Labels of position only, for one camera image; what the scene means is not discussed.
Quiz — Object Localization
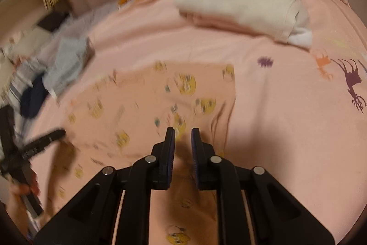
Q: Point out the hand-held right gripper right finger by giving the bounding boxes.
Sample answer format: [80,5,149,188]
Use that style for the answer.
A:
[191,127,335,245]

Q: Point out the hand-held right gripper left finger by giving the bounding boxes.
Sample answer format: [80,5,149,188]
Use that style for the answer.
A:
[34,127,176,245]

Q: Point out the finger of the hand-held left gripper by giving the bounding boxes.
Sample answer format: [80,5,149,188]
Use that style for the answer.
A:
[0,105,15,154]
[21,130,67,158]

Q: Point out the pink cartoon print garment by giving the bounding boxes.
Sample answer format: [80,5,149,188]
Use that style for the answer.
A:
[49,61,239,245]

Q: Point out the pile of grey blue clothes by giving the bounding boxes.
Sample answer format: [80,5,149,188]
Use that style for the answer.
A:
[4,57,50,135]

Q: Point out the person's left hand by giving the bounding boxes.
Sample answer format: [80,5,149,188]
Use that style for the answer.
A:
[4,173,41,222]

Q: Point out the navy cloth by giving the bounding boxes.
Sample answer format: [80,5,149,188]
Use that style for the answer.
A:
[19,79,50,120]

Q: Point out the pink animal print bedsheet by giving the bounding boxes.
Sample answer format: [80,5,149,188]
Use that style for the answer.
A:
[29,0,367,245]

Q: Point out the grey cloth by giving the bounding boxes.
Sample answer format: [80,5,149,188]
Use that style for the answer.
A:
[43,35,96,97]

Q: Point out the grey lilac sheet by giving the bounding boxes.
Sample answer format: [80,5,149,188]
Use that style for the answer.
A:
[57,2,121,42]

